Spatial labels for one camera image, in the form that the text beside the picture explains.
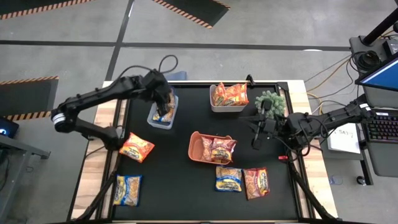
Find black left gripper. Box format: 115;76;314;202
148;72;172;118

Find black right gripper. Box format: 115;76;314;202
248;98;280;151

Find translucent grey plastic bin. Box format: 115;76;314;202
146;90;180;131

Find pink Maruchan ramen packet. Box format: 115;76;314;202
211;138;238;164
201;136;214;162
243;167;271;200

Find orange plastic bin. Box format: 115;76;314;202
188;130;238;166

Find green artificial plant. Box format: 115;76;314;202
254;90;287;121

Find white plastic bin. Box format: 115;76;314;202
209;83;249;113

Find white paper sheet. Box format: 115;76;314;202
328;123;361;155

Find black table mat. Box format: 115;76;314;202
113;83;300;222

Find black hazard-striped floor mat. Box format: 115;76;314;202
0;75;60;122
0;0;94;21
151;0;231;30

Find black backlit keyboard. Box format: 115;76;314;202
362;111;398;144

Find grey equipment cart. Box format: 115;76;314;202
348;34;398;77

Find computer monitor blue screen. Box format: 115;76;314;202
354;57;398;93

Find grey keyboard desk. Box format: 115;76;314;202
357;85;398;178

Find grey metal desk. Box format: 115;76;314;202
0;133;51;224

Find black diagonal pole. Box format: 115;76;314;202
362;8;398;47

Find black box with blue light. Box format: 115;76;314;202
0;116;20;139

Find black aluminium table frame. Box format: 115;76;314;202
67;73;340;224

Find coiled black cable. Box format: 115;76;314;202
354;49;385;72

